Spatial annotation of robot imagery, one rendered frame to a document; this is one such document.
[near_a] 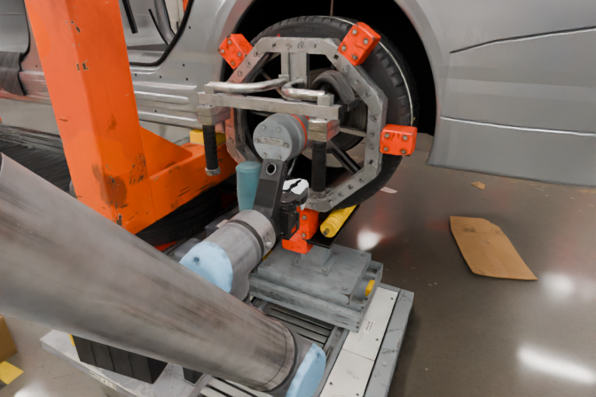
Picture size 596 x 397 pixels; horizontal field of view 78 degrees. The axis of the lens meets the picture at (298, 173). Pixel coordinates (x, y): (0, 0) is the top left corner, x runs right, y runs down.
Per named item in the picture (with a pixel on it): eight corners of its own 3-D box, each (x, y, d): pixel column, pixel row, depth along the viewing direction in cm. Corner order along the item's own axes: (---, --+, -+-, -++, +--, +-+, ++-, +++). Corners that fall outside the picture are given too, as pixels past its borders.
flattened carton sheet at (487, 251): (496, 223, 228) (497, 218, 226) (537, 281, 178) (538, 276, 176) (446, 220, 231) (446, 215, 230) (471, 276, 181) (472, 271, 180)
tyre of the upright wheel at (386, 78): (366, 216, 152) (459, 69, 118) (348, 246, 133) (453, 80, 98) (239, 136, 166) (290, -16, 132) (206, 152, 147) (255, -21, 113)
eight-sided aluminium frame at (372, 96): (377, 214, 121) (395, 39, 99) (372, 224, 115) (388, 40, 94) (239, 184, 143) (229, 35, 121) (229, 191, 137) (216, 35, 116)
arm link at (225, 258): (176, 304, 58) (166, 251, 55) (223, 260, 69) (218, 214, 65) (224, 323, 55) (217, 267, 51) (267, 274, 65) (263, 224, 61)
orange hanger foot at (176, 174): (242, 170, 171) (237, 96, 158) (157, 221, 128) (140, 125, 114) (213, 164, 178) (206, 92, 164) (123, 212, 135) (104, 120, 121)
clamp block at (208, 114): (231, 118, 109) (230, 100, 107) (212, 126, 101) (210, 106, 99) (217, 116, 111) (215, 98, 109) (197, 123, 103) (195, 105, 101)
